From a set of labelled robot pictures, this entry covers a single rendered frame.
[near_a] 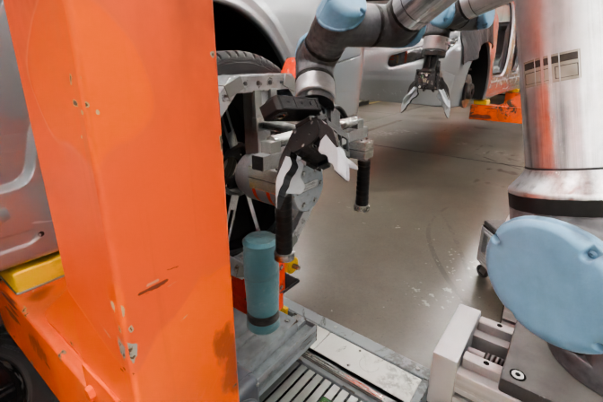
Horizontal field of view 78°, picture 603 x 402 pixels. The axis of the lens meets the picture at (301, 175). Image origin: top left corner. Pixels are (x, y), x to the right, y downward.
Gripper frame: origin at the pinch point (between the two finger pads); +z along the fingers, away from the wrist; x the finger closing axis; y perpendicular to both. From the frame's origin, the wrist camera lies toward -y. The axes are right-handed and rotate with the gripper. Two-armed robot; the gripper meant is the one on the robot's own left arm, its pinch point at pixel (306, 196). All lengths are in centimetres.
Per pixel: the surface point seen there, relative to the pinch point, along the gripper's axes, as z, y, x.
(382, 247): -50, 162, 90
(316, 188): -18.1, 25.7, 21.5
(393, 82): -201, 187, 79
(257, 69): -50, 7, 26
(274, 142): -15.6, 1.4, 10.3
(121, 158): 5.9, -27.8, -1.1
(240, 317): 7, 44, 74
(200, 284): 14.3, -11.7, 8.0
